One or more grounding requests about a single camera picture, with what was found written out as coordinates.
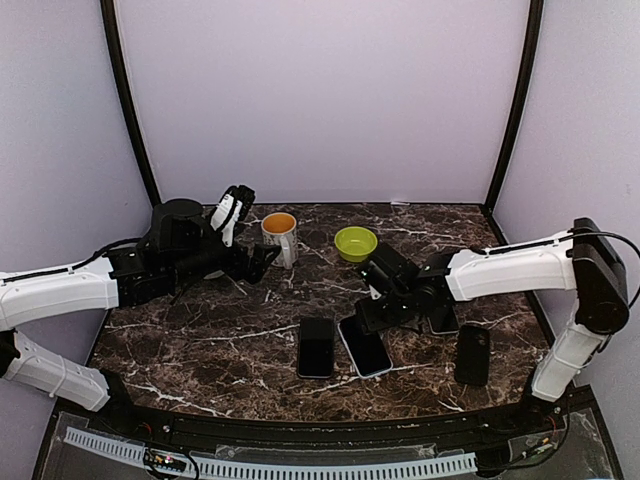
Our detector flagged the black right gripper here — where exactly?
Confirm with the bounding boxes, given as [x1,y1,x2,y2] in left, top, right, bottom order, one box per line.
[354,289,415,335]

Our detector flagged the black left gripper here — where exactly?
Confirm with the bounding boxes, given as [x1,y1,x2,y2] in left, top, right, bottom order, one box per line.
[167,214,280,288]

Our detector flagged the black phone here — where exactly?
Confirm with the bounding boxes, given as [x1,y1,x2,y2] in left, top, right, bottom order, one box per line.
[342,319,390,374]
[454,325,490,387]

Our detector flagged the black phone case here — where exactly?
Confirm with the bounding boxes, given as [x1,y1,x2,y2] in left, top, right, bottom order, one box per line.
[296,316,336,380]

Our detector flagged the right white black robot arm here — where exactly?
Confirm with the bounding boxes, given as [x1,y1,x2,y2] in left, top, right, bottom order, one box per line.
[356,217,638,434]

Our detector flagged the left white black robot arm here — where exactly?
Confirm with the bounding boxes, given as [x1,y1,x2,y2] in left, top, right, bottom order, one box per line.
[1,194,281,436]

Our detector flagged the black phone under lavender case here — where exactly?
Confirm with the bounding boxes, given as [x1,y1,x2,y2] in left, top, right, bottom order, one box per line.
[454,325,490,387]

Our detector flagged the white mug orange inside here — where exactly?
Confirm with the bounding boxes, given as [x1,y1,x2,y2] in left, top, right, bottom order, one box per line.
[261,212,298,270]

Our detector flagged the white scalloped bowl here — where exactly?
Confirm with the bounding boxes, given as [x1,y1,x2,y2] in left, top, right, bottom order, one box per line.
[203,270,225,280]

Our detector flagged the white-edged smartphone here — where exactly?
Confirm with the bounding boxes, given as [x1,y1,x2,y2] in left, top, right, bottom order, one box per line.
[428,310,460,336]

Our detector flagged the green bowl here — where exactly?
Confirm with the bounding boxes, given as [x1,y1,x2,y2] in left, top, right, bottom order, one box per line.
[334,226,378,263]

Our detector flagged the small circuit board with leds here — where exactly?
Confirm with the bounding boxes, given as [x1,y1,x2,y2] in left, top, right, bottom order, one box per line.
[142,449,187,473]

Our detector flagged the black front table rail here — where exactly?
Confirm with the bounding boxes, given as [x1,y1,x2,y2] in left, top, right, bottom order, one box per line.
[91,404,568,452]

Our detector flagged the white slotted cable duct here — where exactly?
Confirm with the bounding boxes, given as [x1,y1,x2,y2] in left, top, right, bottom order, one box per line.
[63,427,478,479]

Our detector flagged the left black frame post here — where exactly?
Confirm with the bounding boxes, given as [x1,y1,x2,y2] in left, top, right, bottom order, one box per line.
[100,0,161,207]

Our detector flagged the black frame post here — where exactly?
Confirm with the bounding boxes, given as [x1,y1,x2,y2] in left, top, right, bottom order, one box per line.
[483,0,544,216]
[100,0,161,207]

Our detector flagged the right black frame post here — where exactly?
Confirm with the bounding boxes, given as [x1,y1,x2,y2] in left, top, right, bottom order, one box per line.
[483,0,544,216]

